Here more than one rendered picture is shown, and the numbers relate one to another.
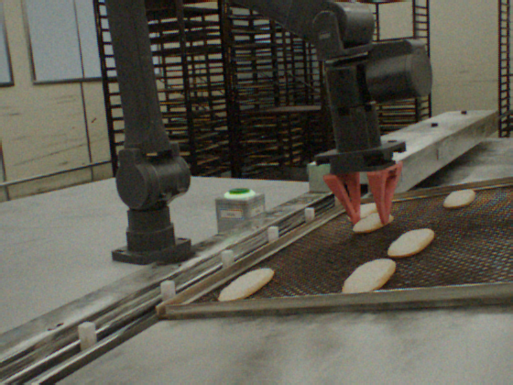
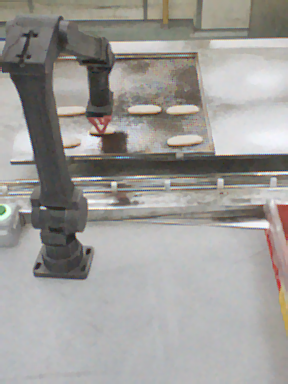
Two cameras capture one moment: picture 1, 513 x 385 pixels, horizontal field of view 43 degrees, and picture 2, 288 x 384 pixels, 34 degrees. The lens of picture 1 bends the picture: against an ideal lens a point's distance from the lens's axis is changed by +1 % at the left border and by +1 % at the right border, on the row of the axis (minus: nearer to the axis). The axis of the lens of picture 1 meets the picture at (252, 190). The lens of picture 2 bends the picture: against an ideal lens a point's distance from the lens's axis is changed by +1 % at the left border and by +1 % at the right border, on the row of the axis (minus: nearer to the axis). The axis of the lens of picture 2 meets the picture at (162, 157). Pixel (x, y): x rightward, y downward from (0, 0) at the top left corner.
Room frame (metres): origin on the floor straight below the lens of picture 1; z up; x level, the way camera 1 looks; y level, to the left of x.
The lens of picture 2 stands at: (1.31, 0.92, 1.62)
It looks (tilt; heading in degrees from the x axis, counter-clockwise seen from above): 35 degrees down; 237
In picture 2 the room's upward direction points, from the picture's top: straight up
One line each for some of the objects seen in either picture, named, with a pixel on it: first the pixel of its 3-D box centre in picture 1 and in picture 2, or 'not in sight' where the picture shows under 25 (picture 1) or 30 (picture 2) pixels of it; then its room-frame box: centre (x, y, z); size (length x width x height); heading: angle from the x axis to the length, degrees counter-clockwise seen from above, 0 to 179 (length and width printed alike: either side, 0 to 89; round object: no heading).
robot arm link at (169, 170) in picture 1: (156, 187); (58, 217); (1.08, 0.16, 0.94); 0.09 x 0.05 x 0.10; 50
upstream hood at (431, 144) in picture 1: (428, 140); not in sight; (1.83, -0.51, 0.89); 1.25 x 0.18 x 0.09; 150
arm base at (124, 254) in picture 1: (150, 231); (62, 250); (1.09, 0.18, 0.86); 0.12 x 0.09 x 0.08; 142
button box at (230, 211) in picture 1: (243, 223); (2, 229); (1.17, 0.02, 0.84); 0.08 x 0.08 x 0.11; 60
